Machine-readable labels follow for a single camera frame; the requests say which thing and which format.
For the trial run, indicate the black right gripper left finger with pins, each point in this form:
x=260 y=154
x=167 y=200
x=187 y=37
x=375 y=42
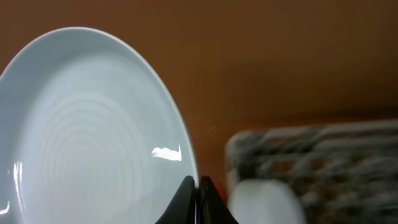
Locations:
x=182 y=207

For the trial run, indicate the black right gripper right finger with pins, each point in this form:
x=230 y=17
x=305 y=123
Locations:
x=211 y=207

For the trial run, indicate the light blue plate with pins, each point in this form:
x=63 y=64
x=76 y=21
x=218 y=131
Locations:
x=89 y=133

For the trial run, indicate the light blue bowl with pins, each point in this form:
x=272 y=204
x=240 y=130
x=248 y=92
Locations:
x=265 y=202

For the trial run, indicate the grey dishwasher rack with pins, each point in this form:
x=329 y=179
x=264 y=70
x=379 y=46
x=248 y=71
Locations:
x=341 y=173

